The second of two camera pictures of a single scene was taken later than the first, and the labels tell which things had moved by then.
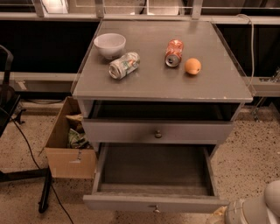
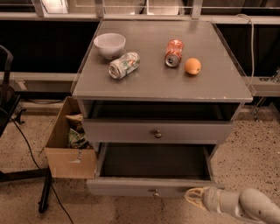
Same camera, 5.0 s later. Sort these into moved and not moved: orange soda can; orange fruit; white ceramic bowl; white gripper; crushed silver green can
Moved: white gripper
Not moved: orange fruit; white ceramic bowl; crushed silver green can; orange soda can
